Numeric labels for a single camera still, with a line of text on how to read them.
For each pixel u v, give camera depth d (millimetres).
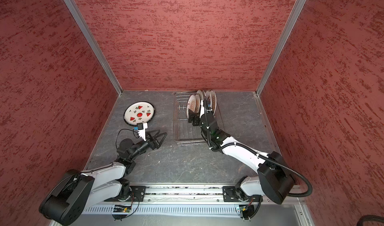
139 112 1063
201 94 924
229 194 741
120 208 728
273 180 421
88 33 859
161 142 731
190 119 726
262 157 449
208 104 674
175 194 757
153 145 719
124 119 1008
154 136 824
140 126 713
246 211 711
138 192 748
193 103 974
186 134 952
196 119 710
